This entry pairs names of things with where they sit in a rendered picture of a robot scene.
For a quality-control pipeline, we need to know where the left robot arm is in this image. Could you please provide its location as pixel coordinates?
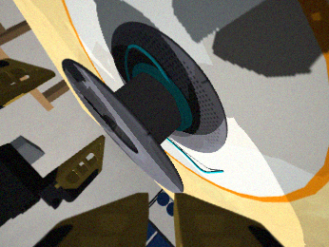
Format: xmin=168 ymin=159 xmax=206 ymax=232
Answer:
xmin=0 ymin=161 xmax=36 ymax=227

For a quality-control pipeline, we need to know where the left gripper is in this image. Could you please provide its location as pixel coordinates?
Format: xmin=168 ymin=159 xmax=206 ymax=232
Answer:
xmin=0 ymin=58 xmax=105 ymax=219

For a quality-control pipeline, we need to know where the turquoise wire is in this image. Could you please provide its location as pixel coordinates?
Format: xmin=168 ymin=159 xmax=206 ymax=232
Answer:
xmin=125 ymin=44 xmax=223 ymax=174

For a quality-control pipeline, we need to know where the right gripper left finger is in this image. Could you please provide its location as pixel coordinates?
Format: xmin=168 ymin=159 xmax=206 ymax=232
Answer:
xmin=50 ymin=193 xmax=149 ymax=247

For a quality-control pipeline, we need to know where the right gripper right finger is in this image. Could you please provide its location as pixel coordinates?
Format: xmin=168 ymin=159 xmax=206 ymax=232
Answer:
xmin=173 ymin=193 xmax=270 ymax=247

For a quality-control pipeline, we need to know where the grey perforated disc with centre hole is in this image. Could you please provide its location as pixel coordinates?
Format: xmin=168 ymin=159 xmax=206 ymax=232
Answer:
xmin=62 ymin=22 xmax=227 ymax=193

